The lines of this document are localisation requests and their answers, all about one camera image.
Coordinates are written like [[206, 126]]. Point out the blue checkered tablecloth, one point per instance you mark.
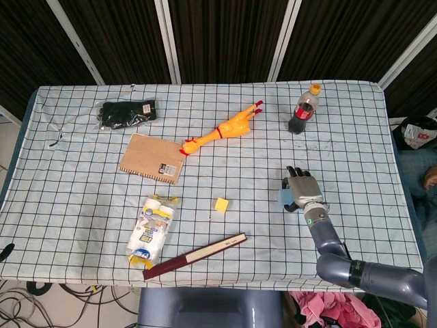
[[85, 205]]

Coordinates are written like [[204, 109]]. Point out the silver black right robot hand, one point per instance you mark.
[[305, 189]]

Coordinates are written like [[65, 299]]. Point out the brown kraft spiral notebook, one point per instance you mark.
[[150, 155]]

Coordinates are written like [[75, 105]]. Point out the black gloves in plastic bag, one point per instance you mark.
[[126, 112]]

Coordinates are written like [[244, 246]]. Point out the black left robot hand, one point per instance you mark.
[[6, 252]]

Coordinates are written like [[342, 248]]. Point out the bystander bare hand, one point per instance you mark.
[[432, 177]]

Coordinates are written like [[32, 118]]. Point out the small yellow foam cube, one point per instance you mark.
[[221, 205]]

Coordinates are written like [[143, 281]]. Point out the cola bottle yellow cap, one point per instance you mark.
[[302, 114]]

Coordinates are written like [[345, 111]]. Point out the yellow rubber chicken toy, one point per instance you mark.
[[228, 128]]

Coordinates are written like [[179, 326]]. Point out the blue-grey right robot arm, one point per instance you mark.
[[375, 276]]

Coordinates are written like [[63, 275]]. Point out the pink cloth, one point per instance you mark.
[[327, 307]]

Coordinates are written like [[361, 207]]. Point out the dark red hardcover book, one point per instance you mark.
[[191, 257]]

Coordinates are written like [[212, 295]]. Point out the black and white plastic bag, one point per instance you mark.
[[418, 131]]

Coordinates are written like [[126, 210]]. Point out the medium blue foam cube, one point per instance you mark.
[[285, 198]]

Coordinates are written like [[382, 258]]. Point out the blue-grey robot torso base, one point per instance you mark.
[[205, 307]]

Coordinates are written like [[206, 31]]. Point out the white partition frame post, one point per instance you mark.
[[284, 41], [409, 54], [76, 44], [168, 41]]

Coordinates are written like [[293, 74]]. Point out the dark green cloth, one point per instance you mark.
[[396, 312]]

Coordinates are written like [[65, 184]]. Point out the pack of white rolls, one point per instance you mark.
[[150, 232]]

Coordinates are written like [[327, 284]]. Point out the bystander blue jeans leg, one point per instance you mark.
[[414, 167]]

